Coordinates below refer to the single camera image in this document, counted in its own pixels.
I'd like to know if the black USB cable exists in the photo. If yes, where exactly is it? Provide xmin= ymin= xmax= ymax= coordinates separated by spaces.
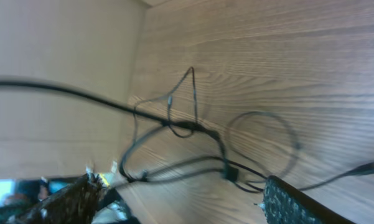
xmin=0 ymin=79 xmax=268 ymax=194

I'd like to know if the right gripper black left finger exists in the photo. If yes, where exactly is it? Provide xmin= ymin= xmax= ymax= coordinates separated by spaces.
xmin=7 ymin=174 xmax=105 ymax=224

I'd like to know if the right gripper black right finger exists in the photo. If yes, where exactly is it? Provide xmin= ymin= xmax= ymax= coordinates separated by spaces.
xmin=258 ymin=175 xmax=353 ymax=224

